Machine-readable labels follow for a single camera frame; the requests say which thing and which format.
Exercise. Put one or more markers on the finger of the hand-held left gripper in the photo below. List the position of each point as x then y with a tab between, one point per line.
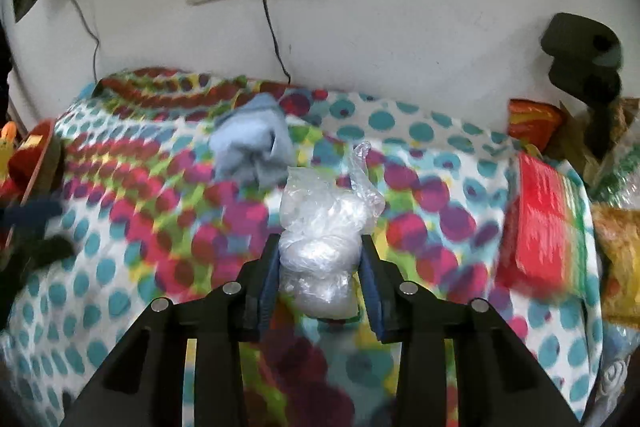
42	253
32	213

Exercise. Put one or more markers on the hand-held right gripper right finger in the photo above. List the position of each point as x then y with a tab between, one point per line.
372	287

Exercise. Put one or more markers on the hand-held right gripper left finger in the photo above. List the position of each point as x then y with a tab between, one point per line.
265	287

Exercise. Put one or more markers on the red sock with gold print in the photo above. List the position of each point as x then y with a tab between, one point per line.
25	164

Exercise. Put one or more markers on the red round tray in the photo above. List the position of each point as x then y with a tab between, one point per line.
42	162

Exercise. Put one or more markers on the clear plastic bag white contents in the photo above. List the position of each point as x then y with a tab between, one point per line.
320	237

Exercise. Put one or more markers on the yellow knitted duck toy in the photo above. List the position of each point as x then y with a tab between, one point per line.
7	144

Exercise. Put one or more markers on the polka dot cloth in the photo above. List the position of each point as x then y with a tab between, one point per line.
150	227

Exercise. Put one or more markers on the blue crumpled sock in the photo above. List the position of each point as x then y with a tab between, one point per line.
250	147

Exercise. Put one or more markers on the red and green box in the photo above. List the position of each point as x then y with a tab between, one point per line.
545	227

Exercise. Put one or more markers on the orange red snack packet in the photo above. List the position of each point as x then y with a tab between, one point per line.
532	122

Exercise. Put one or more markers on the yellow snack bag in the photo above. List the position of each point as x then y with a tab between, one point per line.
620	257

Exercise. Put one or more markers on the white rolled cloth pieces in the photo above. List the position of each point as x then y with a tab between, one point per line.
615	379

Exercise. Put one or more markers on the green printed plastic bag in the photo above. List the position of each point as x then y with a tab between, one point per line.
620	172

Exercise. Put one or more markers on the black clamp stand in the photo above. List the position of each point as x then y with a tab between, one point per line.
582	52

